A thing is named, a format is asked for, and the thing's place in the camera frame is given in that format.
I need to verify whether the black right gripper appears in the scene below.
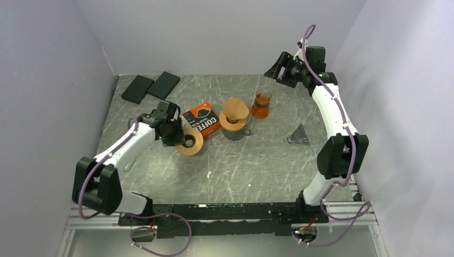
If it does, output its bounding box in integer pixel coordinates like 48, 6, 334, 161
264, 51, 309, 88

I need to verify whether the brown paper coffee filter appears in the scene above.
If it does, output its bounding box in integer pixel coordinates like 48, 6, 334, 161
222, 97, 249, 123

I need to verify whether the grey glass pitcher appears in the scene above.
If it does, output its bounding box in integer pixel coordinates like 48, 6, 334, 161
222, 126, 251, 141

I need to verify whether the wooden dripper ring holder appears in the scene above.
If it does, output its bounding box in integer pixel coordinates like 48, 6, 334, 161
219, 112, 247, 132

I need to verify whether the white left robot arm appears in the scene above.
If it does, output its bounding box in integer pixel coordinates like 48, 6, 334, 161
72, 100, 185, 225

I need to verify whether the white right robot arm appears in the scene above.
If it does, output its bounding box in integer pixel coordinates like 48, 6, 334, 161
264, 46, 369, 222

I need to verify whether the orange coffee filter box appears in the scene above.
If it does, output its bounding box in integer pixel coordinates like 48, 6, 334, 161
183, 102, 221, 138

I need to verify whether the orange glass with wooden band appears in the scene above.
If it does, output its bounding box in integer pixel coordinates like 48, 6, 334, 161
251, 90, 272, 119

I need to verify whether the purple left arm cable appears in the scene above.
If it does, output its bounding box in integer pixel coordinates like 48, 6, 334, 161
77, 116, 193, 257

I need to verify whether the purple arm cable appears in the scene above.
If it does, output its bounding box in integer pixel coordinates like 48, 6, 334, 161
292, 24, 372, 248
77, 116, 193, 257

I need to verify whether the black network switch box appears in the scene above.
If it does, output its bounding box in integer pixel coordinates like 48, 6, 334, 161
121, 75, 155, 104

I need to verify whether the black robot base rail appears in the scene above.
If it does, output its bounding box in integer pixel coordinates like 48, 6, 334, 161
118, 200, 329, 239

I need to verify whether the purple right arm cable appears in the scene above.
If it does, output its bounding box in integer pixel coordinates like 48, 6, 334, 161
292, 24, 372, 248

